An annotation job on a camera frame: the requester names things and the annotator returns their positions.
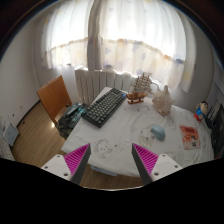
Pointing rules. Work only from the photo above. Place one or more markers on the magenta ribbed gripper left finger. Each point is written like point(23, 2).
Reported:
point(70, 167)

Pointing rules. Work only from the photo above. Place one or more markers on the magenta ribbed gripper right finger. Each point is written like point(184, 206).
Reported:
point(151, 166)

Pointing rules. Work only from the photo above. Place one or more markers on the light blue computer mouse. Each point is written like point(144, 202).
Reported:
point(158, 132)

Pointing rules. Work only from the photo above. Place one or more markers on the dark box on chair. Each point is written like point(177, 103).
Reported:
point(70, 118)

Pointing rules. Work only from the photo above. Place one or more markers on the white patterned tablecloth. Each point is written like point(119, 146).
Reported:
point(111, 145)

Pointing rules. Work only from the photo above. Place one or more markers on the white conch seashell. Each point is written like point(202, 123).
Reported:
point(162, 101)

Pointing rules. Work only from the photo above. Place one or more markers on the white box on floor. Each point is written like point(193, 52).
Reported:
point(10, 134)

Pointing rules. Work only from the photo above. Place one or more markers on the black mechanical keyboard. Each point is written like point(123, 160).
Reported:
point(103, 108)

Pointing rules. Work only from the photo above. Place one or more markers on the brown wooden chair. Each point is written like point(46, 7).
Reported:
point(54, 96)

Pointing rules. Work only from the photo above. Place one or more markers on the red blue cartoon figurine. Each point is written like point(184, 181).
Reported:
point(201, 110)

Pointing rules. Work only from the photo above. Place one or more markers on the wooden model sailing ship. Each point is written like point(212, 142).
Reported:
point(140, 89)

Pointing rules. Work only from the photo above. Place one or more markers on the black shelf at right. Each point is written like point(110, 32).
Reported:
point(215, 122)

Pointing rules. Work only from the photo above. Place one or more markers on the white radiator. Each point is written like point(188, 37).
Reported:
point(91, 83)

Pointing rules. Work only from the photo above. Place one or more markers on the right sheer white curtain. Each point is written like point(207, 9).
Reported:
point(142, 36)

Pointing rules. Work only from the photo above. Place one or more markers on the sheer white curtain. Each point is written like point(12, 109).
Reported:
point(142, 36)
point(64, 34)

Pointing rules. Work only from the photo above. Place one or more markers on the left sheer white curtain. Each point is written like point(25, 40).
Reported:
point(64, 34)

